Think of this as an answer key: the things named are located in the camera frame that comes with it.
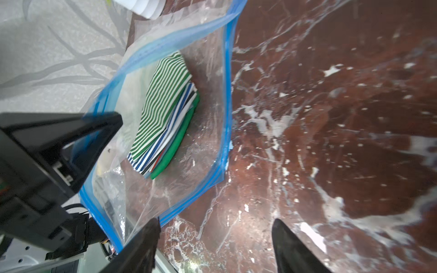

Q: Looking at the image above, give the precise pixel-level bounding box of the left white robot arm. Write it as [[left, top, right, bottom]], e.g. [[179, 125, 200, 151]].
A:
[[1, 112, 123, 273]]

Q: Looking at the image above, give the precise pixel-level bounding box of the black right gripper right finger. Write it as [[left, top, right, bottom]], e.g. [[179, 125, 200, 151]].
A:
[[272, 218, 331, 273]]

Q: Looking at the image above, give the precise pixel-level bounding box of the blue striped tank top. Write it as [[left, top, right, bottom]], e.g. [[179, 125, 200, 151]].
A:
[[127, 81, 198, 176]]

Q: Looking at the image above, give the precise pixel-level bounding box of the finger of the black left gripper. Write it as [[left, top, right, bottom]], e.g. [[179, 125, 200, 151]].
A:
[[6, 111, 123, 195]]

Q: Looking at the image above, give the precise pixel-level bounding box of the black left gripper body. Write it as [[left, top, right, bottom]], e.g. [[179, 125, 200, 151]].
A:
[[1, 113, 84, 251]]

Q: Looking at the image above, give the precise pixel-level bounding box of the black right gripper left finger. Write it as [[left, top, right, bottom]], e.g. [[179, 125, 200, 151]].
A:
[[100, 218, 161, 273]]

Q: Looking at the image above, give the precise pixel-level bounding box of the green striped tank top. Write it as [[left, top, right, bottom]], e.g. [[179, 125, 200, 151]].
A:
[[130, 51, 192, 161]]

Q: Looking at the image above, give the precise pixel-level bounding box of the white pot with plant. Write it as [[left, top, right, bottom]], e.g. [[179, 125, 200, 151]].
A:
[[114, 0, 166, 20]]

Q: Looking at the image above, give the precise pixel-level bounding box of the solid green garment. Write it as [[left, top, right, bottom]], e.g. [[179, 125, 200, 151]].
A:
[[150, 96, 200, 180]]

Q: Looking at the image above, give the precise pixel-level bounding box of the clear vacuum bag blue zipper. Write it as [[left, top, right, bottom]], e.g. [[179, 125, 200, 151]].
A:
[[79, 1, 246, 252]]

